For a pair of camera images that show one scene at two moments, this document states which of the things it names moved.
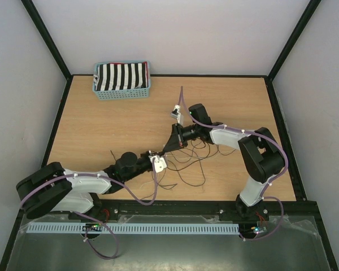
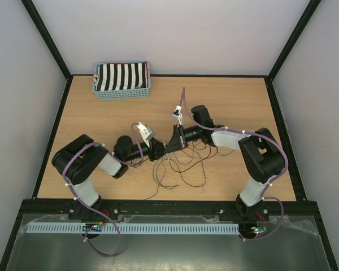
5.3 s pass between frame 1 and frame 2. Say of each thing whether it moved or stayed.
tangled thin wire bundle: stayed
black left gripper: moved
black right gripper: stayed
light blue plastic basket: stayed
